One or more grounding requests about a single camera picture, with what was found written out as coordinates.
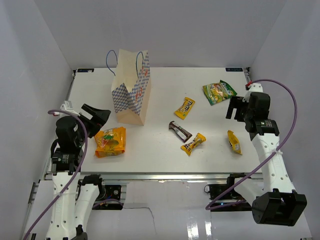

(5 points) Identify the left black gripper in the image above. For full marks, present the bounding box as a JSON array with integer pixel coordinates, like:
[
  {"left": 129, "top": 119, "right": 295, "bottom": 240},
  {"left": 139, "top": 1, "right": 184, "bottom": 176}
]
[{"left": 74, "top": 103, "right": 111, "bottom": 146}]

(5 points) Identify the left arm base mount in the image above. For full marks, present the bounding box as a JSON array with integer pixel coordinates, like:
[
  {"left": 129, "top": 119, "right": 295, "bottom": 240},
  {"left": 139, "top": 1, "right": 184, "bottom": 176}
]
[{"left": 96, "top": 185, "right": 122, "bottom": 202}]

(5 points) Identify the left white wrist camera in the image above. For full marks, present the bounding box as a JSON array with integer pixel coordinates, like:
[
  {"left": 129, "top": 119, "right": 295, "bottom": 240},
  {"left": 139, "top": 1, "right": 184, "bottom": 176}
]
[{"left": 60, "top": 100, "right": 77, "bottom": 115}]

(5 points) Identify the orange candy bag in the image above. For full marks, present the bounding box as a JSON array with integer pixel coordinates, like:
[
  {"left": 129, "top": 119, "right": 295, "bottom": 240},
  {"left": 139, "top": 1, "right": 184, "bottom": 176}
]
[{"left": 94, "top": 127, "right": 126, "bottom": 158}]

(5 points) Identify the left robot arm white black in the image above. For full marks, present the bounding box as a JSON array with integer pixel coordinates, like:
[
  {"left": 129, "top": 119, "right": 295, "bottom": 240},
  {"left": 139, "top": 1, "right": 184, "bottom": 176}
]
[{"left": 45, "top": 101, "right": 111, "bottom": 240}]

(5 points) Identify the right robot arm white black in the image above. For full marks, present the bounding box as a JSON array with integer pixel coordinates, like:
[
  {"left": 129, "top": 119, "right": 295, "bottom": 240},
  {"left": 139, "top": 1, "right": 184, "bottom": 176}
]
[{"left": 225, "top": 92, "right": 307, "bottom": 227}]

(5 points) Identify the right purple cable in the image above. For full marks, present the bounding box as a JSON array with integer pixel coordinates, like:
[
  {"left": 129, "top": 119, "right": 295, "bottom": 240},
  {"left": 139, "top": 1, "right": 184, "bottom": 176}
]
[{"left": 205, "top": 78, "right": 298, "bottom": 211}]

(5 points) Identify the brown chocolate bar wrapper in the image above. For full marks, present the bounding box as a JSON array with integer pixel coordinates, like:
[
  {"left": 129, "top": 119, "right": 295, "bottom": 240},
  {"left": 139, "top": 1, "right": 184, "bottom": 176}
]
[{"left": 168, "top": 121, "right": 193, "bottom": 143}]

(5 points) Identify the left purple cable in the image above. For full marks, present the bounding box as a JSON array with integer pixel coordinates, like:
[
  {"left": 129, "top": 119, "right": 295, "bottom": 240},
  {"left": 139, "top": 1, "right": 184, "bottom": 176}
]
[{"left": 22, "top": 109, "right": 124, "bottom": 240}]

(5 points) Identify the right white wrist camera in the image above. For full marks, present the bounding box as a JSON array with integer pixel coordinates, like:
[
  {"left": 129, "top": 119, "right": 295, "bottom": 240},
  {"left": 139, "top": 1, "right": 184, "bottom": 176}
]
[{"left": 245, "top": 82, "right": 264, "bottom": 97}]

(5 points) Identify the purple cable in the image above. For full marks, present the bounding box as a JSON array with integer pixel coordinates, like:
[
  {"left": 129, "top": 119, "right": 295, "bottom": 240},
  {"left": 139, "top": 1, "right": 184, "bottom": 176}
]
[
  {"left": 205, "top": 78, "right": 298, "bottom": 211},
  {"left": 22, "top": 109, "right": 124, "bottom": 240}
]

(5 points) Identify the aluminium front rail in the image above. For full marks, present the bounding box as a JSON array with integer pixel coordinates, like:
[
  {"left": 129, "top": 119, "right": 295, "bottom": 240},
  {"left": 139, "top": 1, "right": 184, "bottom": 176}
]
[{"left": 43, "top": 172, "right": 266, "bottom": 183}]

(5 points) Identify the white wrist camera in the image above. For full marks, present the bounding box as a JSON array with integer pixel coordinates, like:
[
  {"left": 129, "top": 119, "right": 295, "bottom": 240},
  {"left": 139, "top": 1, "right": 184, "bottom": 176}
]
[
  {"left": 60, "top": 100, "right": 77, "bottom": 115},
  {"left": 245, "top": 82, "right": 264, "bottom": 97}
]

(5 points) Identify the yellow m&m pack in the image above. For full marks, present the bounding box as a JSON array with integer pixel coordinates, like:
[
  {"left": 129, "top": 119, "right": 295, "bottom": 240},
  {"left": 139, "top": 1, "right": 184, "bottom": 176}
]
[
  {"left": 227, "top": 130, "right": 242, "bottom": 155},
  {"left": 180, "top": 133, "right": 207, "bottom": 156},
  {"left": 174, "top": 97, "right": 196, "bottom": 120}
]

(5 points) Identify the green yellow candy bag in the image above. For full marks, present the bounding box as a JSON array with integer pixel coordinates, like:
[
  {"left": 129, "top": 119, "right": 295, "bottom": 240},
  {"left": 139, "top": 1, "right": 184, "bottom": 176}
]
[{"left": 202, "top": 80, "right": 238, "bottom": 106}]

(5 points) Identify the blue checkered paper bag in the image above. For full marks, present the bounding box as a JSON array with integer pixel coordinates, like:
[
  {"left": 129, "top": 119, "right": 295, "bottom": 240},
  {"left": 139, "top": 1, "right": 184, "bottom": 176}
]
[{"left": 111, "top": 49, "right": 152, "bottom": 126}]

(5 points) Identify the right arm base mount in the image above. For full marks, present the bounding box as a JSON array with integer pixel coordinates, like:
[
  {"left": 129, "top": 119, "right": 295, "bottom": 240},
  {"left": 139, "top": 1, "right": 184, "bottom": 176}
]
[{"left": 203, "top": 173, "right": 252, "bottom": 212}]

